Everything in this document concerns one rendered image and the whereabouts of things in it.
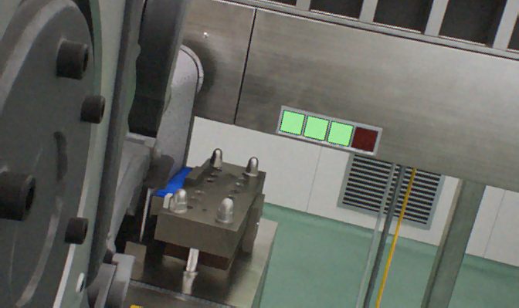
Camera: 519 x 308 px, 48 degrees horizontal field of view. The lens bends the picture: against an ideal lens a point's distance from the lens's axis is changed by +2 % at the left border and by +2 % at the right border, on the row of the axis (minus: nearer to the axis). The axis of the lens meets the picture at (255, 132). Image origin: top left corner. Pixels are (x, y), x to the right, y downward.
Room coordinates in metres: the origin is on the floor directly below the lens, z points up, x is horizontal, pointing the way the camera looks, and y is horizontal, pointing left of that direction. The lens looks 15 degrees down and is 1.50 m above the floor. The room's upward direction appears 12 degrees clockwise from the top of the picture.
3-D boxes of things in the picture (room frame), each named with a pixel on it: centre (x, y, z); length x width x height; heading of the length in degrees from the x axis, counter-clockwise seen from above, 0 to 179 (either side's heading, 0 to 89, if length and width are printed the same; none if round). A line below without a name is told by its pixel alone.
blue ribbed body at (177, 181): (1.21, 0.15, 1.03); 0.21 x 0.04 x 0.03; 173
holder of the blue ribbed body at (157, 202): (1.21, 0.15, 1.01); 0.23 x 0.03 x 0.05; 173
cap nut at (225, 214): (1.07, 0.03, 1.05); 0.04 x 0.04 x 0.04
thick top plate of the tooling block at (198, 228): (1.24, 0.05, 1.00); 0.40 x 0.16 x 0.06; 173
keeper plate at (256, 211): (1.24, -0.04, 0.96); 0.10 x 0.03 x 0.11; 173
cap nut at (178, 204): (1.07, 0.12, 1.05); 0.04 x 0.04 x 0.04
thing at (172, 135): (1.21, 0.17, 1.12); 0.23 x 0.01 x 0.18; 173
